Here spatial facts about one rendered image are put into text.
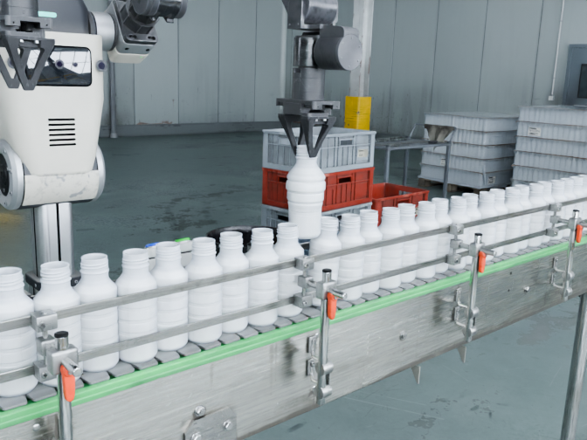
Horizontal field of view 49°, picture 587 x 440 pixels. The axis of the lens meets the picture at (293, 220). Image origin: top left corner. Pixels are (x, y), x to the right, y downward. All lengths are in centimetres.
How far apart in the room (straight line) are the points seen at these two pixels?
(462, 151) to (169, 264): 763
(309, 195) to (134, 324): 38
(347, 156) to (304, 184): 266
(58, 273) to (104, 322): 10
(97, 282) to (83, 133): 64
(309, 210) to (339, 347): 27
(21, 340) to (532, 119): 728
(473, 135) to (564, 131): 122
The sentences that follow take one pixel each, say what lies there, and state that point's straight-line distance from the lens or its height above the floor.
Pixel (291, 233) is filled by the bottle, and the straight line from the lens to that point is 112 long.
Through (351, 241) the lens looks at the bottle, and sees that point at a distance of 122.
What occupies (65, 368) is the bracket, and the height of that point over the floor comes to 107.
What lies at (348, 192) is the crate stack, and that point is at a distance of 384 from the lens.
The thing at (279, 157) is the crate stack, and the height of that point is 96.
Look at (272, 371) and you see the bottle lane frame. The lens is 113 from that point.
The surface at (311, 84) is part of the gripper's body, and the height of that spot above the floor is 141.
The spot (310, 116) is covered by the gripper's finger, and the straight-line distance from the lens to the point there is 109.
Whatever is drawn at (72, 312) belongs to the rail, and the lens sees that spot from 91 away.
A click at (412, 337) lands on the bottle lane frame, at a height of 89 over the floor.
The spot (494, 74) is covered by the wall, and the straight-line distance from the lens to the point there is 1283.
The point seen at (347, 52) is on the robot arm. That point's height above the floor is 146.
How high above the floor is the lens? 142
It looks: 13 degrees down
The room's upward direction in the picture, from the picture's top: 2 degrees clockwise
